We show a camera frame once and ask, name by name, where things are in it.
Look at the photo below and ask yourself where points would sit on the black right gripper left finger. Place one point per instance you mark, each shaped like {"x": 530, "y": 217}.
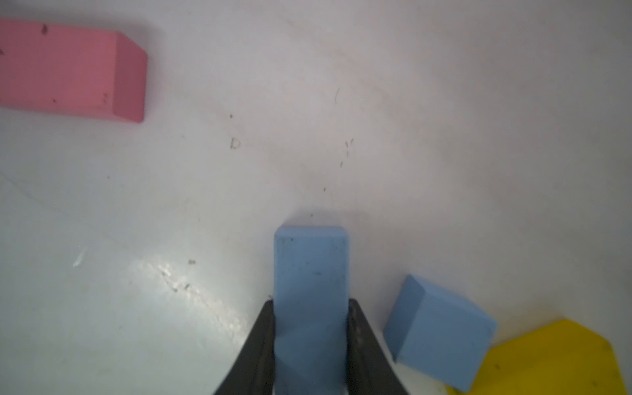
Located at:
{"x": 254, "y": 369}

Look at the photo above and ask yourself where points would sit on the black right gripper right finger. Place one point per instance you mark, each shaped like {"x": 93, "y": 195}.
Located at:
{"x": 368, "y": 371}

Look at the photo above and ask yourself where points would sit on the small blue cube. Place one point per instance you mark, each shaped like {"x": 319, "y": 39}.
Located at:
{"x": 439, "y": 333}

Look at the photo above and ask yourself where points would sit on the light blue long block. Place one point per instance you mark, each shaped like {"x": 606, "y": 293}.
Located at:
{"x": 311, "y": 304}

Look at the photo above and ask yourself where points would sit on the pink rectangular block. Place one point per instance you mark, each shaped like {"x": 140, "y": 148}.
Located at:
{"x": 70, "y": 70}

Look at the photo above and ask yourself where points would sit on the yellow rectangular block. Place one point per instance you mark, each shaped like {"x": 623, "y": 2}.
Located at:
{"x": 560, "y": 358}

